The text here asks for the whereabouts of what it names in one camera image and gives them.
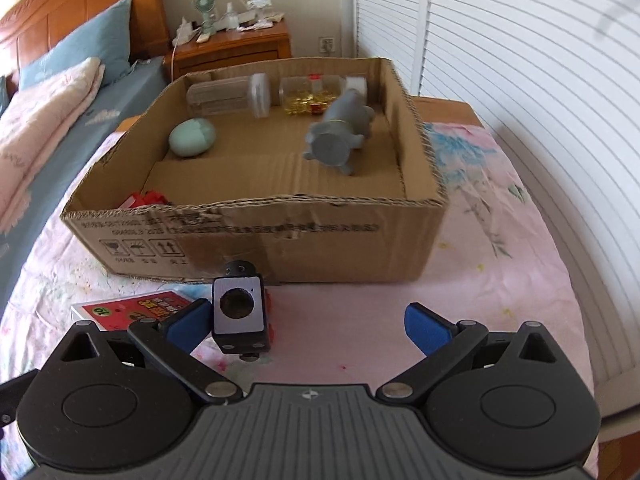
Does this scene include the red toy train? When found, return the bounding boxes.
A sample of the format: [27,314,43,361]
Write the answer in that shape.
[120,191,171,208]

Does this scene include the pink floral table cloth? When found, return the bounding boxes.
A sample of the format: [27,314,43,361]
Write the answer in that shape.
[0,105,596,411]

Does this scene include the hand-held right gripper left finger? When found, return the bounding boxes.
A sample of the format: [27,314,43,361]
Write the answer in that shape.
[59,298,251,403]

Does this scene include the small green desk fan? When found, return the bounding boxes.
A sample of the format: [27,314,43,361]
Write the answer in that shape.
[192,0,217,41]

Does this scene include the dark blue toy cube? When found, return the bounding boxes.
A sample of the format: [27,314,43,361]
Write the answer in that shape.
[212,260,276,362]

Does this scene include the large blue pillow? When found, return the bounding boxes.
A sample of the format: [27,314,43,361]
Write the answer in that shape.
[17,0,133,93]

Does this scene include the grey rhino toy figure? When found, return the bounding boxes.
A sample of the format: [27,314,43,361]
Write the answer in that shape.
[302,89,376,177]

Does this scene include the cardboard box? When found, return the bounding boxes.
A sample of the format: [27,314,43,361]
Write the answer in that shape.
[60,56,447,285]

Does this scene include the clear plastic jar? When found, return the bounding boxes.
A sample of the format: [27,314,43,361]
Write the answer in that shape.
[186,73,272,120]

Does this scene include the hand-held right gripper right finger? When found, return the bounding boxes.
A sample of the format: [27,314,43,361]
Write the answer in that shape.
[375,302,571,402]

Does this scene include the blue bed sheet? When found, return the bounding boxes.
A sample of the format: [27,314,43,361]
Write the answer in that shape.
[0,55,168,311]

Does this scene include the clear bottle of yellow capsules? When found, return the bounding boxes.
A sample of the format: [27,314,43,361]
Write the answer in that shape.
[278,74,369,117]

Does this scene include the mint green oval case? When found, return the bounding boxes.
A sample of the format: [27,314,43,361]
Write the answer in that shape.
[168,118,217,158]

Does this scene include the white power strip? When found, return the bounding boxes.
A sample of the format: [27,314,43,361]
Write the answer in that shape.
[172,20,197,45]

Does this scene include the white louvered closet doors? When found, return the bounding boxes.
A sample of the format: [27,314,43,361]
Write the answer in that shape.
[352,0,640,411]

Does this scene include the wooden bed headboard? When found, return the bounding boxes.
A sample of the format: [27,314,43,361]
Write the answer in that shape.
[0,0,171,81]

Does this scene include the wooden nightstand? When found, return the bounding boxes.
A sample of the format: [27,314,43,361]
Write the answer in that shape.
[167,17,293,82]

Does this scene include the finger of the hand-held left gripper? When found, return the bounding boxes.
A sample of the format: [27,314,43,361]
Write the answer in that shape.
[0,369,40,433]

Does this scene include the clear plastic card box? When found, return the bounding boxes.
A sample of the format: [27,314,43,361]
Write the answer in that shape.
[70,292,211,335]

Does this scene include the pink floral quilt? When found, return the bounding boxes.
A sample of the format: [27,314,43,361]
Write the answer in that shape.
[0,56,106,221]

